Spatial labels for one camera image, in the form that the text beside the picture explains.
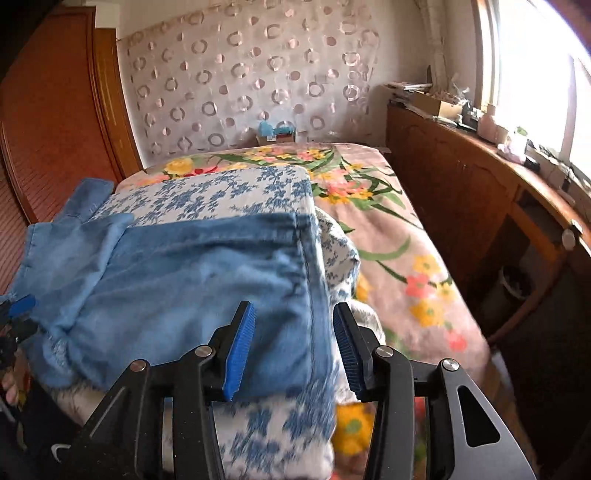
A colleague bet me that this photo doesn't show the light blue cloth bundle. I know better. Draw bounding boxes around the light blue cloth bundle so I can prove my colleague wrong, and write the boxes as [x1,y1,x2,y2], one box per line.
[257,121,296,137]

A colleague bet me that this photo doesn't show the wooden framed window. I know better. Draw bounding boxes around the wooden framed window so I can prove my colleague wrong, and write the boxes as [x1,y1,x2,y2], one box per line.
[475,0,591,185]

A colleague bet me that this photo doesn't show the white wrapped pipe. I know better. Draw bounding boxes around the white wrapped pipe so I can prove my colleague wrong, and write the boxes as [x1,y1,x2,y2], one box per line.
[418,0,456,89]

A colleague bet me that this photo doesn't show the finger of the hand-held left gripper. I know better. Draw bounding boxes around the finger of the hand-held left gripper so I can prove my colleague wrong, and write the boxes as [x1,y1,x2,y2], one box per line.
[0,295,38,323]
[0,319,40,344]

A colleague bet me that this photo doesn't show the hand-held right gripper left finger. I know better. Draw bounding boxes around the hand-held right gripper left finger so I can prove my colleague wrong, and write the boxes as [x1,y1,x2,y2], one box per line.
[65,301,257,480]

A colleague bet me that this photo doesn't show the circle patterned wall curtain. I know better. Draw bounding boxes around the circle patterned wall curtain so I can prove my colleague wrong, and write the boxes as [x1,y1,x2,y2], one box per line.
[115,0,389,169]

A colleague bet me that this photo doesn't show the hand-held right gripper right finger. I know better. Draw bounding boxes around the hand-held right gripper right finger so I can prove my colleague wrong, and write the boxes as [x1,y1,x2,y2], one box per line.
[332,302,539,480]

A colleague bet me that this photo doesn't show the small cardboard box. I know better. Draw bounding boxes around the small cardboard box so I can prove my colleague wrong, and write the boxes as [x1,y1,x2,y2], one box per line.
[256,131,297,145]

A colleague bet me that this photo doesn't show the open cardboard box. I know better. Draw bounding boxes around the open cardboard box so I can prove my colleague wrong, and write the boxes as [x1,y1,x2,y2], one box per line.
[411,90,463,119]

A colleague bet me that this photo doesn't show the wooden slatted wardrobe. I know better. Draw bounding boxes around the wooden slatted wardrobe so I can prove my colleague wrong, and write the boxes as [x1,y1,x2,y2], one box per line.
[0,4,144,296]

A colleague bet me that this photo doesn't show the dark waste bin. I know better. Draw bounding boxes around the dark waste bin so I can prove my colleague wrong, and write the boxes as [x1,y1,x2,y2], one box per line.
[496,265,533,306]

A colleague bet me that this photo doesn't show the pink floral blanket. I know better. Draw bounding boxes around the pink floral blanket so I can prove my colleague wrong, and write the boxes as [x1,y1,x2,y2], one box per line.
[117,142,492,480]

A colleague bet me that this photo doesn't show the black logo clothing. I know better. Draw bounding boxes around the black logo clothing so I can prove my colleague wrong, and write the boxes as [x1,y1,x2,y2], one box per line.
[14,383,108,480]

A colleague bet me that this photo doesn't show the blue denim pants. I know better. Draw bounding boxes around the blue denim pants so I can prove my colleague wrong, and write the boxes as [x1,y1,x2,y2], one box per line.
[21,178,335,402]

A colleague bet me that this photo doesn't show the long wooden cabinet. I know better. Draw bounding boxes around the long wooden cabinet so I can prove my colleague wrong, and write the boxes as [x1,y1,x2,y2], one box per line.
[383,104,591,352]

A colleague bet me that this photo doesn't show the white plastic bag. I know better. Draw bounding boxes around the white plastic bag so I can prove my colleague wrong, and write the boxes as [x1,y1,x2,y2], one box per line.
[499,129,530,163]

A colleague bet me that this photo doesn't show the person's left hand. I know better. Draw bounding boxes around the person's left hand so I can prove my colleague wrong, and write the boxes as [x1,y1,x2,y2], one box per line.
[0,373,20,408]

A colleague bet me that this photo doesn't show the pink plastic jug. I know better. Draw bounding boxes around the pink plastic jug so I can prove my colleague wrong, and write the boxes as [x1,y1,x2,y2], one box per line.
[478,104,509,139]

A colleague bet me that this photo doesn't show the stack of papers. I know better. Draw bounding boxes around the stack of papers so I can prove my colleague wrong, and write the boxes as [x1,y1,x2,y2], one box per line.
[383,82,435,105]

